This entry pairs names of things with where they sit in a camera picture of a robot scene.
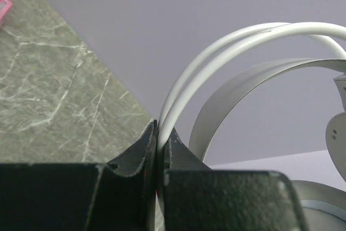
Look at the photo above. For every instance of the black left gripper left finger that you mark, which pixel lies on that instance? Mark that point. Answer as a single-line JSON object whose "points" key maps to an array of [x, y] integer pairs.
{"points": [[117, 195]]}

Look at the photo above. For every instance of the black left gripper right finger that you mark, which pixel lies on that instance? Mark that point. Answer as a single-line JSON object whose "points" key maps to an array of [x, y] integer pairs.
{"points": [[196, 197]]}

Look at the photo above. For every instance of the white headphones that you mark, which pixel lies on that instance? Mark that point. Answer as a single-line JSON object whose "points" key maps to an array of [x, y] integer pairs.
{"points": [[323, 206]]}

